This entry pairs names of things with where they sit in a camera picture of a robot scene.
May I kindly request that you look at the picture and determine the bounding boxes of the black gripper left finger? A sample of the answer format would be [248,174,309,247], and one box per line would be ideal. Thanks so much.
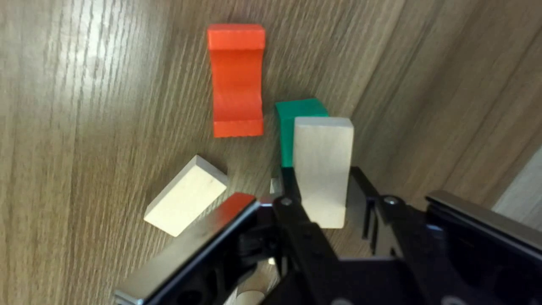
[270,166,343,267]

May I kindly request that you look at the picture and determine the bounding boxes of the natural wood rectangle block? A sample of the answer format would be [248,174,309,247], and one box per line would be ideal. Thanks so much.
[292,115,356,230]

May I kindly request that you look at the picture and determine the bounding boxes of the natural wood flat block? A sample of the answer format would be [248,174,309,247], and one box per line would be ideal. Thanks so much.
[143,154,231,239]

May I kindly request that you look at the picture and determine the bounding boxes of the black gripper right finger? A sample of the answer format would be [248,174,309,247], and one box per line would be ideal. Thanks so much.
[345,164,438,262]

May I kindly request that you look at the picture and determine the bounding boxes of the green wooden block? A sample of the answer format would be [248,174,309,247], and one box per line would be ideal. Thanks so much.
[273,96,333,169]

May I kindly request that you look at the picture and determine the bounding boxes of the orange bridge-shaped block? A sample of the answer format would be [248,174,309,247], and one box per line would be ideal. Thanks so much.
[206,22,268,140]

